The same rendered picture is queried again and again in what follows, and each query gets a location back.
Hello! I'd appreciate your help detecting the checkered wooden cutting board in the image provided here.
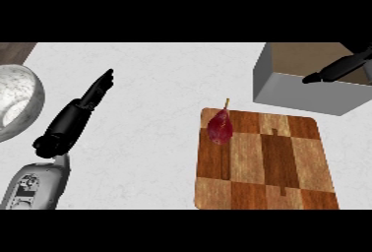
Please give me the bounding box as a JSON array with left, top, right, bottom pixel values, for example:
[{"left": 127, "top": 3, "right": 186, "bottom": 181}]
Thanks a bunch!
[{"left": 193, "top": 106, "right": 341, "bottom": 211}]

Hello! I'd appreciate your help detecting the white marbled bowl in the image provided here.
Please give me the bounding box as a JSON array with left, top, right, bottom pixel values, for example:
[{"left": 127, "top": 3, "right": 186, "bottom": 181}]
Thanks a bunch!
[{"left": 0, "top": 64, "right": 47, "bottom": 143}]

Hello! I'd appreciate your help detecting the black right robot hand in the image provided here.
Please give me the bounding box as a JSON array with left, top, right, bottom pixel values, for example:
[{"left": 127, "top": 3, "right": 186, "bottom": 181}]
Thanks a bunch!
[{"left": 301, "top": 42, "right": 372, "bottom": 85}]

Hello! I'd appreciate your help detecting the dark red squash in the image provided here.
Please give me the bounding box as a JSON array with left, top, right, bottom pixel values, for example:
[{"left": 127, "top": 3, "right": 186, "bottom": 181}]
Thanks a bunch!
[{"left": 206, "top": 97, "right": 234, "bottom": 146}]

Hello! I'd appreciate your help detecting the grey open cardboard box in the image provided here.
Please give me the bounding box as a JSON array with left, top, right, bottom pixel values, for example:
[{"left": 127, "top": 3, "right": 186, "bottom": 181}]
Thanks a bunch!
[{"left": 251, "top": 42, "right": 372, "bottom": 117}]

